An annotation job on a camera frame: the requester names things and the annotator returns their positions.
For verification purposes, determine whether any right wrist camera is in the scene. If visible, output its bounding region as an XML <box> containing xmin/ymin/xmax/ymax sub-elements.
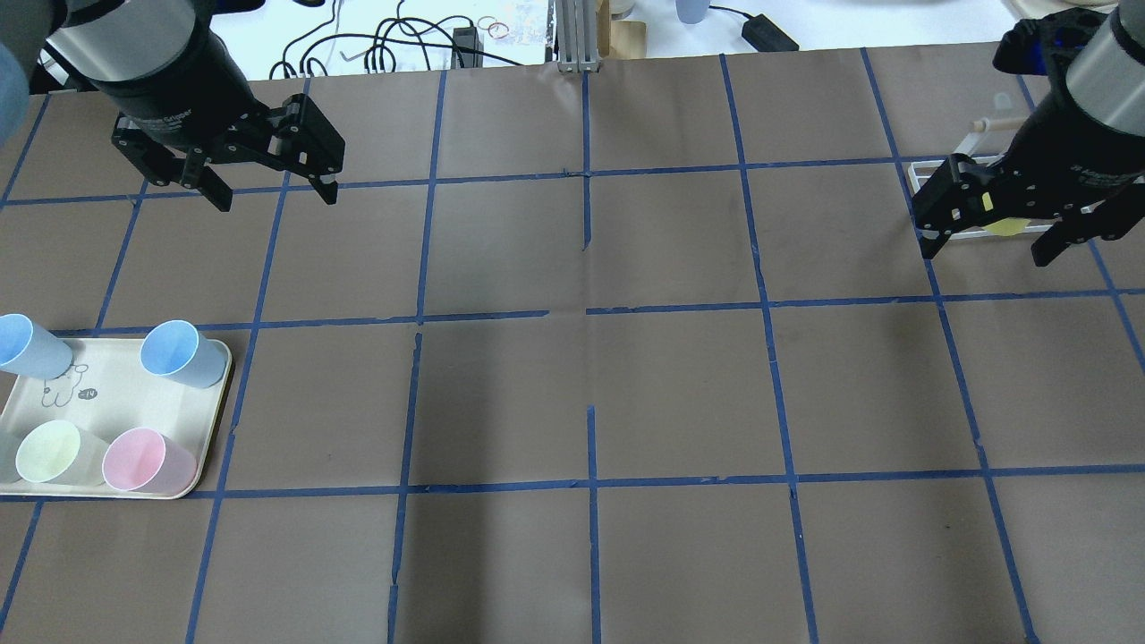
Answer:
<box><xmin>992</xmin><ymin>8</ymin><xmax>1108</xmax><ymax>77</ymax></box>

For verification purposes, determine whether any pale green plastic cup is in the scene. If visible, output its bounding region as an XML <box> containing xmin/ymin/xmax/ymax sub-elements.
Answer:
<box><xmin>15</xmin><ymin>419</ymin><xmax>109</xmax><ymax>486</ymax></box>

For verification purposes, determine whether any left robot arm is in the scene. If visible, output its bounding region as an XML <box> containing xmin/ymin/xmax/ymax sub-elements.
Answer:
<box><xmin>3</xmin><ymin>1</ymin><xmax>346</xmax><ymax>212</ymax></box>

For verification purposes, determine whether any cream serving tray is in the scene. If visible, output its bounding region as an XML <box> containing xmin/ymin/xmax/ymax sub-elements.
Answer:
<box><xmin>1</xmin><ymin>338</ymin><xmax>232</xmax><ymax>500</ymax></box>

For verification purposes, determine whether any pink plastic cup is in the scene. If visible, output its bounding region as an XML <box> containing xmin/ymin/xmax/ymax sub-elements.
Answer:
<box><xmin>101</xmin><ymin>429</ymin><xmax>198</xmax><ymax>496</ymax></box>

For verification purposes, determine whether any blue plastic cup far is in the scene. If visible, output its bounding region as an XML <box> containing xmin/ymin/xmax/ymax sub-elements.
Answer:
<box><xmin>1</xmin><ymin>313</ymin><xmax>73</xmax><ymax>380</ymax></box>

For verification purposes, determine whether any white wire cup rack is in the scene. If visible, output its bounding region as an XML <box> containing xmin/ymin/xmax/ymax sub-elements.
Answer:
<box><xmin>905</xmin><ymin>93</ymin><xmax>1093</xmax><ymax>242</ymax></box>

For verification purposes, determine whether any black power adapter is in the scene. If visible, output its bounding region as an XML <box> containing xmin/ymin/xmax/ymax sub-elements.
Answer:
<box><xmin>741</xmin><ymin>13</ymin><xmax>802</xmax><ymax>53</ymax></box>

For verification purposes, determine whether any blue plastic cup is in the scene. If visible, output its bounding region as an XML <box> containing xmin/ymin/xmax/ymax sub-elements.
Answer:
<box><xmin>1</xmin><ymin>313</ymin><xmax>73</xmax><ymax>380</ymax></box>
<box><xmin>139</xmin><ymin>319</ymin><xmax>229</xmax><ymax>390</ymax></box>

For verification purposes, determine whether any blue cup on desk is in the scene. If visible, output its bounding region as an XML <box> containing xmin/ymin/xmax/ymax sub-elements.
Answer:
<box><xmin>674</xmin><ymin>0</ymin><xmax>710</xmax><ymax>25</ymax></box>

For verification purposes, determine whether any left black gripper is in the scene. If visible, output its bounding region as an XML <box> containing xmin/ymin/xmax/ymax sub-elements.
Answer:
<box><xmin>90</xmin><ymin>36</ymin><xmax>346</xmax><ymax>213</ymax></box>

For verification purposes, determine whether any blue plastic cup near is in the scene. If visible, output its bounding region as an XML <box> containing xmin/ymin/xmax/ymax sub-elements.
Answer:
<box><xmin>139</xmin><ymin>319</ymin><xmax>229</xmax><ymax>390</ymax></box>

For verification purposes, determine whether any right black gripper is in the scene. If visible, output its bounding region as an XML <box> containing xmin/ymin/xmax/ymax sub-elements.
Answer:
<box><xmin>913</xmin><ymin>107</ymin><xmax>1142</xmax><ymax>267</ymax></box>

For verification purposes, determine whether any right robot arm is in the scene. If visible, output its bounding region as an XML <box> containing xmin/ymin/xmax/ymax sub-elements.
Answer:
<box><xmin>913</xmin><ymin>1</ymin><xmax>1144</xmax><ymax>267</ymax></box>

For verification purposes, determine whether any yellow plastic cup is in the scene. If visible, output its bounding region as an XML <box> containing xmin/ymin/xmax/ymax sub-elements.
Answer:
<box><xmin>977</xmin><ymin>193</ymin><xmax>1031</xmax><ymax>237</ymax></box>

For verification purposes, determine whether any wooden mug tree stand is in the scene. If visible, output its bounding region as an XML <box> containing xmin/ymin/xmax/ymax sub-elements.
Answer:
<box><xmin>590</xmin><ymin>1</ymin><xmax>648</xmax><ymax>60</ymax></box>

